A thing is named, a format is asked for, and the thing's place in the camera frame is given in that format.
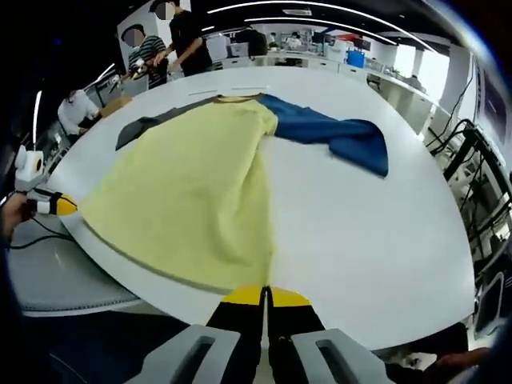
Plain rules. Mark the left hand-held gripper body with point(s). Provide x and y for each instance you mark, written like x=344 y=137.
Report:
x=29 y=168

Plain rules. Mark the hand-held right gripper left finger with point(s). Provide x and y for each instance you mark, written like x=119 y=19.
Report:
x=236 y=344

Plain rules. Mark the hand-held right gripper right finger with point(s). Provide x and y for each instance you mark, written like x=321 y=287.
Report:
x=296 y=344

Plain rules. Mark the yellow blue grey garment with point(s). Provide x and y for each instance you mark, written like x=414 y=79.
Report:
x=180 y=180

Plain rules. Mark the person's left hand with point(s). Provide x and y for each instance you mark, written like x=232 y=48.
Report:
x=14 y=214

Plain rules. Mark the white mesh office chair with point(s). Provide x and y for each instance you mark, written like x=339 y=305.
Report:
x=60 y=276

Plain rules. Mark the brown cardboard box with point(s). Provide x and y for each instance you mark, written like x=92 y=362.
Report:
x=116 y=106

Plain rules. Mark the person's blue jeans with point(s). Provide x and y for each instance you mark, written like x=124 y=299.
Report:
x=100 y=352

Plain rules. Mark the dark office chair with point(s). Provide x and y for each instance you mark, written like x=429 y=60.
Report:
x=490 y=304

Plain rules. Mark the long white desk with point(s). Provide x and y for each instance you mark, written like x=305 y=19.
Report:
x=416 y=104

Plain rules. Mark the curved ceiling light strip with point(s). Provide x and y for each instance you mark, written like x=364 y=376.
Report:
x=300 y=17
x=256 y=5

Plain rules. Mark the row of white cabinets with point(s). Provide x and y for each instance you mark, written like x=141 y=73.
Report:
x=320 y=62

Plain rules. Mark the blue bin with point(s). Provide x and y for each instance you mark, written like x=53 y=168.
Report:
x=356 y=58

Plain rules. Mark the ceiling air vent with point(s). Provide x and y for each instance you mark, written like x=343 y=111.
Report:
x=297 y=12

